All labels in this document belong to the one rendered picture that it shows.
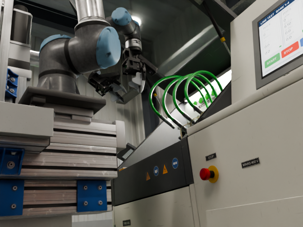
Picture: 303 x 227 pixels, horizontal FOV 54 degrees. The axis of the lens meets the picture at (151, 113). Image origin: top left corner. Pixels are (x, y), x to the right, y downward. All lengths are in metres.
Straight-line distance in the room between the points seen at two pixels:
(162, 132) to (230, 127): 0.98
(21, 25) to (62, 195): 0.73
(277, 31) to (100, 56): 0.67
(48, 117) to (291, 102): 0.57
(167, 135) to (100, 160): 1.00
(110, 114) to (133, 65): 7.92
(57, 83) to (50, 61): 0.08
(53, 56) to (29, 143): 0.34
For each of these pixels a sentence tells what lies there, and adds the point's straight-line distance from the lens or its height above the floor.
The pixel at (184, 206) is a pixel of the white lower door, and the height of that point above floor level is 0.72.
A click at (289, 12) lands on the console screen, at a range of 1.24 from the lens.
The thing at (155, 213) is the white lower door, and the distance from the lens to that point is 1.22.
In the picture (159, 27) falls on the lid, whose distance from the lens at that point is 1.71.
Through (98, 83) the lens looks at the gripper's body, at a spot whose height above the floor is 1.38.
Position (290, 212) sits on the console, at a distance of 0.76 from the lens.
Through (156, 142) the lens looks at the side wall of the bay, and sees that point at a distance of 1.77.
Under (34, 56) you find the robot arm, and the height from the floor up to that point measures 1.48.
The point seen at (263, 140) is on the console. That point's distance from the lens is 0.80.
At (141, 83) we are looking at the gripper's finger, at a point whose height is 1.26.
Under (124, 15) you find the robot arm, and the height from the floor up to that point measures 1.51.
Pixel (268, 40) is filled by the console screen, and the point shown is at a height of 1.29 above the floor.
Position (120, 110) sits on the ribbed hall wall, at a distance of 9.43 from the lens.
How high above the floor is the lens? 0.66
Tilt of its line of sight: 21 degrees up
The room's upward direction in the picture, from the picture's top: 6 degrees counter-clockwise
